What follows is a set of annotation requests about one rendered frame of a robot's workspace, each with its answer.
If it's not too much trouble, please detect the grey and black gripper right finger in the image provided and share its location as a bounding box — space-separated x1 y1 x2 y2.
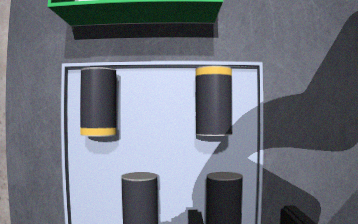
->
280 205 316 224

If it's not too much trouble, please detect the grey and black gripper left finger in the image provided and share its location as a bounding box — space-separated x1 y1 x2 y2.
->
188 209 204 224

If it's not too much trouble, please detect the black cylinder with yellow band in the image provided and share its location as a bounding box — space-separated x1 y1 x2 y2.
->
80 67 117 136
121 172 158 224
206 172 243 224
195 66 232 136

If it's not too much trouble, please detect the green open-top box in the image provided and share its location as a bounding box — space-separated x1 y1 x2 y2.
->
47 0 223 26

